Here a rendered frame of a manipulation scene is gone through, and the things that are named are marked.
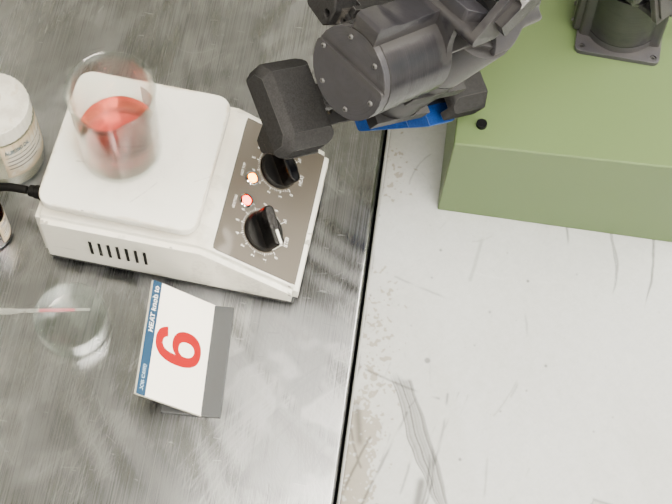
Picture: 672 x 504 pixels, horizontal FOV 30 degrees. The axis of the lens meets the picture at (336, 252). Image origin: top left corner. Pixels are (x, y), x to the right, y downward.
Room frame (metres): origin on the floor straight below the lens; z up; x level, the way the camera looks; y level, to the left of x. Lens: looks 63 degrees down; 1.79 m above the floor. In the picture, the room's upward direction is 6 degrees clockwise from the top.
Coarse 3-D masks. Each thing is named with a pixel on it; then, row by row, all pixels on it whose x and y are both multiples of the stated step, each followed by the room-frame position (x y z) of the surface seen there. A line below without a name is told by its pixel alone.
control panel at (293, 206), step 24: (240, 144) 0.50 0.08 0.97; (240, 168) 0.48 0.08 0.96; (312, 168) 0.50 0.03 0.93; (240, 192) 0.46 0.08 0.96; (264, 192) 0.47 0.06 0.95; (288, 192) 0.47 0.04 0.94; (312, 192) 0.48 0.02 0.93; (240, 216) 0.44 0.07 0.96; (288, 216) 0.45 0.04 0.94; (216, 240) 0.41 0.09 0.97; (240, 240) 0.42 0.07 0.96; (288, 240) 0.44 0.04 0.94; (264, 264) 0.41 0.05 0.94; (288, 264) 0.42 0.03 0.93
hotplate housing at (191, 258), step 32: (224, 160) 0.48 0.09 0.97; (32, 192) 0.46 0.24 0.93; (224, 192) 0.45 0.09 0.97; (320, 192) 0.49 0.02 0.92; (64, 224) 0.41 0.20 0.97; (96, 224) 0.42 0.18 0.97; (64, 256) 0.41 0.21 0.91; (96, 256) 0.41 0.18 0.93; (128, 256) 0.41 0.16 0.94; (160, 256) 0.40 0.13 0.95; (192, 256) 0.40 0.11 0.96; (224, 256) 0.40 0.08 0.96; (224, 288) 0.40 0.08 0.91; (256, 288) 0.40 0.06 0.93; (288, 288) 0.40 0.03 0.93
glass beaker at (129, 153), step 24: (72, 72) 0.48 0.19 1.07; (96, 72) 0.49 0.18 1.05; (120, 72) 0.50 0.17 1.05; (144, 72) 0.49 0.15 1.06; (72, 96) 0.47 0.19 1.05; (96, 96) 0.49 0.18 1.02; (144, 96) 0.49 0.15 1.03; (72, 120) 0.46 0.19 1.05; (144, 120) 0.45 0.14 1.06; (96, 144) 0.44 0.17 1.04; (120, 144) 0.44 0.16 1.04; (144, 144) 0.45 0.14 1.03; (96, 168) 0.44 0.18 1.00; (120, 168) 0.44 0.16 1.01; (144, 168) 0.45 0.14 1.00
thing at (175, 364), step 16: (160, 304) 0.37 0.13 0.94; (176, 304) 0.38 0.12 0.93; (192, 304) 0.38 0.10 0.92; (160, 320) 0.36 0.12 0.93; (176, 320) 0.36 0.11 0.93; (192, 320) 0.37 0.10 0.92; (160, 336) 0.35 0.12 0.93; (176, 336) 0.35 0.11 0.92; (192, 336) 0.36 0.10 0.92; (160, 352) 0.34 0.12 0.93; (176, 352) 0.34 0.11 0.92; (192, 352) 0.34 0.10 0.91; (160, 368) 0.32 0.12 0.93; (176, 368) 0.33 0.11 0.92; (192, 368) 0.33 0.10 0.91; (160, 384) 0.31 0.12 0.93; (176, 384) 0.32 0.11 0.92; (192, 384) 0.32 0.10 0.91; (176, 400) 0.30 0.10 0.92; (192, 400) 0.31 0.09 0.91
